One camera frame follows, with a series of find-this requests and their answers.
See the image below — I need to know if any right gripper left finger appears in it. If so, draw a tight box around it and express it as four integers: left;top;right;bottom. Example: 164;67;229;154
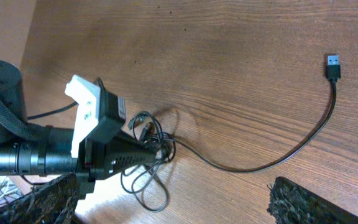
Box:
0;173;79;224

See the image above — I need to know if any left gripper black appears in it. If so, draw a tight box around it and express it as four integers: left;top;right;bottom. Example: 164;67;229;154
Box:
76;131;158;199

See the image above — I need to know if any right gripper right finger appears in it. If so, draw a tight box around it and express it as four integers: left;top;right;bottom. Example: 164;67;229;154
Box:
267;177;358;224

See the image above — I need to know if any black USB cable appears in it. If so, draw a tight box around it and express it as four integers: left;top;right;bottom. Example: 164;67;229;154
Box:
166;54;342;174

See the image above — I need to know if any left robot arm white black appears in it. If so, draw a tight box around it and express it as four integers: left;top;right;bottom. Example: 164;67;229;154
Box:
0;60;157;198

